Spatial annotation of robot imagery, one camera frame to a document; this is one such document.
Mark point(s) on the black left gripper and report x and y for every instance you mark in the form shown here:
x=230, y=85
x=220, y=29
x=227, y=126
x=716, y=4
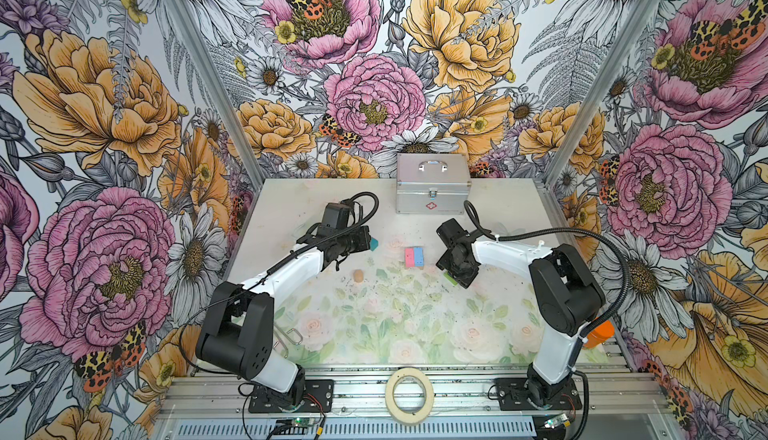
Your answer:
x=364, y=240

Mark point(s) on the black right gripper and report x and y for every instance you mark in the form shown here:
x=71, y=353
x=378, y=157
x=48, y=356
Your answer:
x=463, y=280

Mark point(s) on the light blue wood block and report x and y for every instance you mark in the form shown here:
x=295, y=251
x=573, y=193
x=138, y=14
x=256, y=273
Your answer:
x=418, y=257

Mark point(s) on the pink wood block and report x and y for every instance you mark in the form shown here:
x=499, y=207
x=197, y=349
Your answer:
x=409, y=257

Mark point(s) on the green wood block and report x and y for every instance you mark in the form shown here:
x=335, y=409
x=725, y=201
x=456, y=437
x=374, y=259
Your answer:
x=450, y=279

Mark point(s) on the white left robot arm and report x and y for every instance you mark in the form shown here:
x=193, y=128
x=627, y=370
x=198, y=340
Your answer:
x=238, y=328

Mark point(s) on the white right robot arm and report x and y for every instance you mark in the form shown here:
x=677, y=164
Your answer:
x=567, y=296

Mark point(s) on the silver aluminium first aid case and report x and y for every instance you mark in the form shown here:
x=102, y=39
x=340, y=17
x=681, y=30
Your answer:
x=432, y=184

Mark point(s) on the metal scissors tongs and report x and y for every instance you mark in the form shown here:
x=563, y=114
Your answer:
x=284, y=339

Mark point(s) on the orange pill bottle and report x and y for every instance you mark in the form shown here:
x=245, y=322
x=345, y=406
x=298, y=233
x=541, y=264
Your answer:
x=605, y=331

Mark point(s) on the masking tape roll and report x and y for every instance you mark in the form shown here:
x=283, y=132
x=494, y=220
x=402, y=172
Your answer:
x=409, y=396

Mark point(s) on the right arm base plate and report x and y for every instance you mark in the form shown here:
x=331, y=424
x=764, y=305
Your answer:
x=522, y=394

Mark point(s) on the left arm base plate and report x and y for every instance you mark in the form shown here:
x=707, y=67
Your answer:
x=317, y=397

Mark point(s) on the aluminium corner frame post right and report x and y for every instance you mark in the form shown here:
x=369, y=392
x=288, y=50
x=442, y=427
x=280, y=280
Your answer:
x=624, y=41

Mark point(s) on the aluminium corner frame post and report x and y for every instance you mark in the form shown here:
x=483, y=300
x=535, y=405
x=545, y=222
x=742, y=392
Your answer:
x=195, y=43
x=624, y=41

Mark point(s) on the aluminium corner frame post left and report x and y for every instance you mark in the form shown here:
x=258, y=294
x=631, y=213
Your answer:
x=195, y=43

